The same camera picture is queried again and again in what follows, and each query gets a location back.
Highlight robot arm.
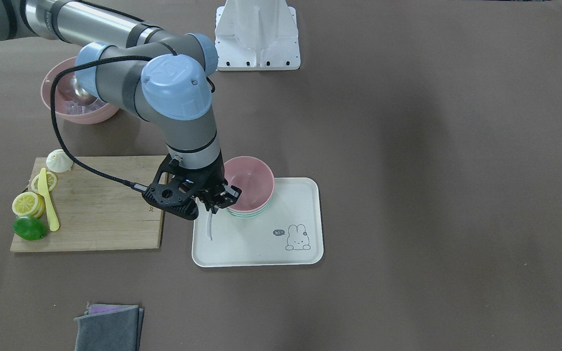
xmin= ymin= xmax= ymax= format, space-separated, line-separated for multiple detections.
xmin=0 ymin=0 xmax=241 ymax=220

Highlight white ceramic spoon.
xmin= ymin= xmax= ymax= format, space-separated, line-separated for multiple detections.
xmin=206 ymin=211 xmax=214 ymax=241

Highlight green toy lime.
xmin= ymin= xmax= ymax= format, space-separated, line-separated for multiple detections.
xmin=13 ymin=215 xmax=48 ymax=241

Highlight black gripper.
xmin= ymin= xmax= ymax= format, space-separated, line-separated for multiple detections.
xmin=142 ymin=155 xmax=241 ymax=220

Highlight upper lemon slice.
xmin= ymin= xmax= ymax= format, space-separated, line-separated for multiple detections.
xmin=12 ymin=192 xmax=45 ymax=218

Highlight cream cartoon serving tray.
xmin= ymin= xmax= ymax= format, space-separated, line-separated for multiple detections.
xmin=191 ymin=177 xmax=325 ymax=268

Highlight lemon slice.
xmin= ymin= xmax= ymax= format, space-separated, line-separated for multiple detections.
xmin=30 ymin=171 xmax=58 ymax=193
xmin=12 ymin=192 xmax=45 ymax=218

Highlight yellow plastic knife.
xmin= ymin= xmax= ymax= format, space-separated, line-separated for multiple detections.
xmin=37 ymin=168 xmax=60 ymax=233

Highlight lower lemon slice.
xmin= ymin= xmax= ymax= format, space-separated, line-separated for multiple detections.
xmin=30 ymin=171 xmax=58 ymax=193

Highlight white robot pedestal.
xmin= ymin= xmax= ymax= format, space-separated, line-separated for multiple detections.
xmin=215 ymin=0 xmax=301 ymax=71

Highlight grey folded cloth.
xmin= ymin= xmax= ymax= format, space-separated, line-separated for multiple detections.
xmin=74 ymin=304 xmax=144 ymax=351

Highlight bamboo cutting board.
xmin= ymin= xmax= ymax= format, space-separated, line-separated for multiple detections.
xmin=10 ymin=165 xmax=164 ymax=253

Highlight small pink bowl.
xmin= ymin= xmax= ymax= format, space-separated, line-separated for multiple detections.
xmin=224 ymin=156 xmax=275 ymax=212

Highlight stacked green bowls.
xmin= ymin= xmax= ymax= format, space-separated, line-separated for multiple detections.
xmin=226 ymin=203 xmax=270 ymax=218

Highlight large pink bowl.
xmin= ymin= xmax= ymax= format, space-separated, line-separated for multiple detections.
xmin=40 ymin=57 xmax=119 ymax=125

